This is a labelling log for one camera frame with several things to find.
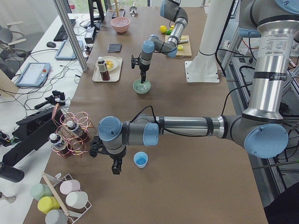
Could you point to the black keyboard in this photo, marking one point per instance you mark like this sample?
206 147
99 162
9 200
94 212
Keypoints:
62 34

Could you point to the black computer mouse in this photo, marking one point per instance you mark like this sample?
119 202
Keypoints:
51 44

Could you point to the wooden rack handle stick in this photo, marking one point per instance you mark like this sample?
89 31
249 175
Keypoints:
61 203

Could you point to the grey cup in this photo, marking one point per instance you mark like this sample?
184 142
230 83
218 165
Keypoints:
56 217

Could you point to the yellow lemon upper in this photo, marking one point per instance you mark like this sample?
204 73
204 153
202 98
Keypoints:
163 29

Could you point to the steel ice scoop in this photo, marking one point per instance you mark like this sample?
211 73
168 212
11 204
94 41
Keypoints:
133 10

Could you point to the dark drink bottle on tray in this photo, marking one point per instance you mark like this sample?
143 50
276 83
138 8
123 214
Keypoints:
103 69

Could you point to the copper wire bottle rack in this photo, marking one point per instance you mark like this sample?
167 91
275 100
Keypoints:
60 117

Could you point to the light blue cup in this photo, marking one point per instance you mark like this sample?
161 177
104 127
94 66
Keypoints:
140 159

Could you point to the cream round plate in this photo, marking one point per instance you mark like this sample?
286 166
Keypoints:
113 59

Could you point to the white cup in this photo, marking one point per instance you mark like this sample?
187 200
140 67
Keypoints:
77 199

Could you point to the half lemon slice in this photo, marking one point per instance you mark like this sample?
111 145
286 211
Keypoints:
180 47

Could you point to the teach pendant tablet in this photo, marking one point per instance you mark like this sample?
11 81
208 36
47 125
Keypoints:
34 75
65 52

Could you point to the mint green bowl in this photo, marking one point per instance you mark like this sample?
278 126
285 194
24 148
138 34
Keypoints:
141 88

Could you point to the teach pendant tablet far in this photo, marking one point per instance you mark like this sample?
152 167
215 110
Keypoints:
65 52

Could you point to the aluminium frame post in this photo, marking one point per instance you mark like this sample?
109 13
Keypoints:
59 5

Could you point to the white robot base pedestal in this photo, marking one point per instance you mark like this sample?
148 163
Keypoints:
203 67

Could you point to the mint green cup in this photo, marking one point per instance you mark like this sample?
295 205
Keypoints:
38 191

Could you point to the yellow cup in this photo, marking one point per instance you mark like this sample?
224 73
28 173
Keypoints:
48 203

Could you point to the grey folded cloth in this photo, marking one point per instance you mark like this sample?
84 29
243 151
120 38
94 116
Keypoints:
114 47

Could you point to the white wire cup rack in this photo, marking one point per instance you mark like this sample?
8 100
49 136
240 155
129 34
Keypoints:
75 214

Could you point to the pink bowl of ice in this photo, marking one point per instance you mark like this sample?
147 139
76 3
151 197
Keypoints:
120 24

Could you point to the pink cup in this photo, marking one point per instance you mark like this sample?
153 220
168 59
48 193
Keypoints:
69 186

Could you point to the bottle in rack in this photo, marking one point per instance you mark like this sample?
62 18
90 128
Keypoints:
60 145
77 130

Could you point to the wooden cutting board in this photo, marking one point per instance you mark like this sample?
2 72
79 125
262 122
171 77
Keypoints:
186 52

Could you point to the cream serving tray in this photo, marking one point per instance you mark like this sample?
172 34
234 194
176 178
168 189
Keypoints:
114 72

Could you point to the glazed donut bread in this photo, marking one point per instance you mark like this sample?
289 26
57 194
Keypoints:
109 64

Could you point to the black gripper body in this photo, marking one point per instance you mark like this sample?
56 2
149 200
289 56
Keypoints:
115 157
143 68

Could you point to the teach pendant tablet near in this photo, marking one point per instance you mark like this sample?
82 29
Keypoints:
34 75

